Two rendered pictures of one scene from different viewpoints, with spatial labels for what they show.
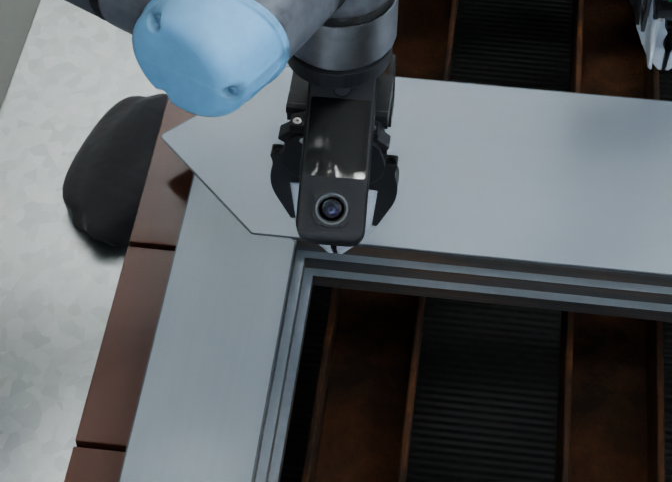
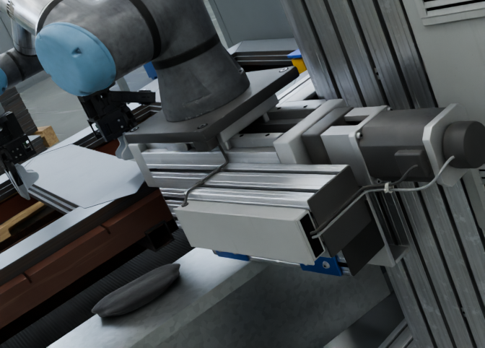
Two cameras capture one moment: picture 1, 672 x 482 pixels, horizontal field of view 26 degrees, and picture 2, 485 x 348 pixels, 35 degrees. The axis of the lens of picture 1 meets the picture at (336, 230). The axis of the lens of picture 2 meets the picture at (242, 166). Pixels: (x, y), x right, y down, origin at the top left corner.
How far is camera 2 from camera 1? 2.12 m
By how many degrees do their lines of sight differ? 92
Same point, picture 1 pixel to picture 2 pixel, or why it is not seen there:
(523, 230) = (110, 163)
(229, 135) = (123, 190)
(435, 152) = (95, 181)
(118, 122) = (125, 297)
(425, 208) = (117, 169)
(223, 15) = not seen: hidden behind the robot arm
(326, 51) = not seen: hidden behind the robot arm
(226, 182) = (141, 178)
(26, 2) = not seen: outside the picture
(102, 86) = (107, 334)
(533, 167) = (86, 176)
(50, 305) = (214, 257)
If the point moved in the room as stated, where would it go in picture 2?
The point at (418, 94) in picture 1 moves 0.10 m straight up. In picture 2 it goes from (75, 196) to (55, 158)
